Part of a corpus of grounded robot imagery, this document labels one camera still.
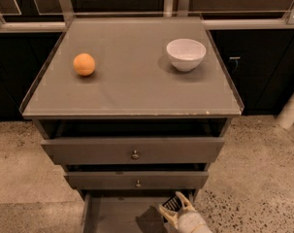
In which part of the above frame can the grey top drawer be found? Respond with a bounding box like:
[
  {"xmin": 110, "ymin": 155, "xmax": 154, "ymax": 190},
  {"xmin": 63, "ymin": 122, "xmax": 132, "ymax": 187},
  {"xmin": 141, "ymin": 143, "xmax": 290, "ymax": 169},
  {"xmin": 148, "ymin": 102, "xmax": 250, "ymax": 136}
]
[{"xmin": 42, "ymin": 137, "xmax": 224, "ymax": 165}]

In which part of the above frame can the metal rail frame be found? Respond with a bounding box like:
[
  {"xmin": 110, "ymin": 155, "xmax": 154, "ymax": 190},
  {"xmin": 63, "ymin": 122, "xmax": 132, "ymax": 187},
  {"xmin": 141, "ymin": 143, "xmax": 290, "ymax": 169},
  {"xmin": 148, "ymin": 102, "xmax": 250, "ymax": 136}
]
[{"xmin": 0, "ymin": 0, "xmax": 294, "ymax": 32}]

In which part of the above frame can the grey drawer cabinet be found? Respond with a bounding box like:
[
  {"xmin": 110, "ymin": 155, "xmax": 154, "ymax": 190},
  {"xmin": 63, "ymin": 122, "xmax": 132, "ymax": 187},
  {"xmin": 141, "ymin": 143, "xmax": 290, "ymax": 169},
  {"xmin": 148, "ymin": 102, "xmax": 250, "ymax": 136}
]
[{"xmin": 18, "ymin": 16, "xmax": 245, "ymax": 233}]

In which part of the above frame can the white ceramic bowl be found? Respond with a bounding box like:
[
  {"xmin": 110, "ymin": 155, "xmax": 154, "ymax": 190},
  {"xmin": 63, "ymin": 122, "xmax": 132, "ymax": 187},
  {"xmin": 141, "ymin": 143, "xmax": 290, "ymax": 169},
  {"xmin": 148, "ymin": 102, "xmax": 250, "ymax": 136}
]
[{"xmin": 166, "ymin": 39, "xmax": 207, "ymax": 72}]

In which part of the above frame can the orange fruit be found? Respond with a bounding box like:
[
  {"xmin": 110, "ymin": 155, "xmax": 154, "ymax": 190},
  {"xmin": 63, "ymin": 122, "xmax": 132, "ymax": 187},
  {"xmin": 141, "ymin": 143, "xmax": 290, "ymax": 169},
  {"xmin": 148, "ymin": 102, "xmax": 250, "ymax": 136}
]
[{"xmin": 73, "ymin": 53, "xmax": 95, "ymax": 77}]

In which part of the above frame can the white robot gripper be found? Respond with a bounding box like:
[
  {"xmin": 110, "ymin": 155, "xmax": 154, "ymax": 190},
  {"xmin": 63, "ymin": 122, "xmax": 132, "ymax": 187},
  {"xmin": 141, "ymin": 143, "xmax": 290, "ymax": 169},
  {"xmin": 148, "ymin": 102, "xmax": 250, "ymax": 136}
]
[{"xmin": 158, "ymin": 191, "xmax": 212, "ymax": 233}]

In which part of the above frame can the grey middle drawer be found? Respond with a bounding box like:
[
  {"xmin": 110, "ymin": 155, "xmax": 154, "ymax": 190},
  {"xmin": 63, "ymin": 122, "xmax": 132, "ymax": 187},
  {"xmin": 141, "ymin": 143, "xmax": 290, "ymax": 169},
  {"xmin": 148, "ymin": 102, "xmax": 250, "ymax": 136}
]
[{"xmin": 65, "ymin": 171, "xmax": 209, "ymax": 190}]

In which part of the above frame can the white pipe post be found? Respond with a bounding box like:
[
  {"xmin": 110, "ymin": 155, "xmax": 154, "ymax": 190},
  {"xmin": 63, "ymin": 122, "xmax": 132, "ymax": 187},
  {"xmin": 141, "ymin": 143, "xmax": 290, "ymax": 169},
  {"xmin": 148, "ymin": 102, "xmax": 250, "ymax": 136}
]
[{"xmin": 276, "ymin": 93, "xmax": 294, "ymax": 129}]

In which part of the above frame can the black rxbar chocolate bar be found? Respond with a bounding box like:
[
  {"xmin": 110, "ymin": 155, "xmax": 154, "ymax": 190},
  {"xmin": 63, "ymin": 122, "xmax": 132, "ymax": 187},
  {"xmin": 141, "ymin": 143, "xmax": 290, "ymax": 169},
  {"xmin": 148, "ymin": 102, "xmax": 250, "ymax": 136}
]
[{"xmin": 163, "ymin": 195, "xmax": 181, "ymax": 212}]

